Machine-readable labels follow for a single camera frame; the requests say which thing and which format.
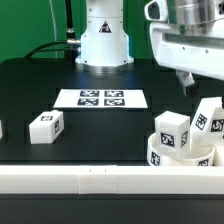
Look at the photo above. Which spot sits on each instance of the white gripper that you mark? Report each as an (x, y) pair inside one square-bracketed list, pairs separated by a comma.
[(201, 55)]

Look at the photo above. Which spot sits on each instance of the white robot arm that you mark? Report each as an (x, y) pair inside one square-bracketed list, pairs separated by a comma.
[(105, 45)]

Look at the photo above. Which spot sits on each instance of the white marker sheet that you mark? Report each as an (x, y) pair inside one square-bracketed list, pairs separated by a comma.
[(96, 98)]

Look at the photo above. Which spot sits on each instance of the white right fence bar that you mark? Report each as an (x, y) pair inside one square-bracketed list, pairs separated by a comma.
[(219, 155)]

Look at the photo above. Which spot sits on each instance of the white fence bar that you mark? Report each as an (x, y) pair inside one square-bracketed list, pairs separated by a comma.
[(38, 179), (219, 155)]

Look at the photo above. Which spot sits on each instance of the white front fence bar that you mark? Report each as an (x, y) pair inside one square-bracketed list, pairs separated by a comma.
[(38, 179)]

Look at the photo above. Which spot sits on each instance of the white object at left edge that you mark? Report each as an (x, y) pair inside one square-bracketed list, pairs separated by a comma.
[(1, 133)]

